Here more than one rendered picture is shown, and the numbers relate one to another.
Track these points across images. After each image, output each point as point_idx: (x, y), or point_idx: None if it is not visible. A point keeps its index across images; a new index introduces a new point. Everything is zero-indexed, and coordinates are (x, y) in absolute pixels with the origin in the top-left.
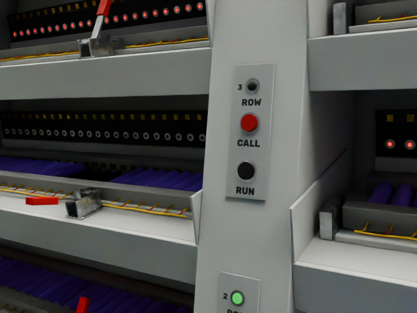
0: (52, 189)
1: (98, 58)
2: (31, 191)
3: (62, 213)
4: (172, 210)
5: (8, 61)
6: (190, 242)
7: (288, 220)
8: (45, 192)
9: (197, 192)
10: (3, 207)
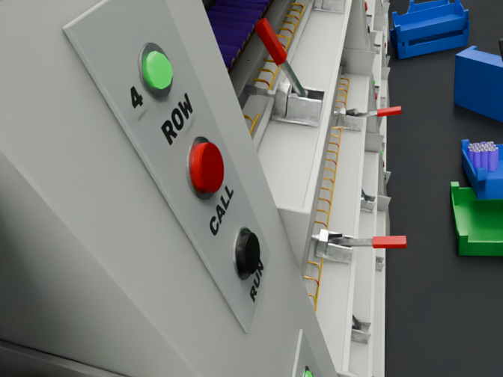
0: (327, 149)
1: (350, 4)
2: (327, 170)
3: (354, 136)
4: (340, 85)
5: (284, 74)
6: (367, 78)
7: (369, 40)
8: (334, 152)
9: (370, 51)
10: (357, 180)
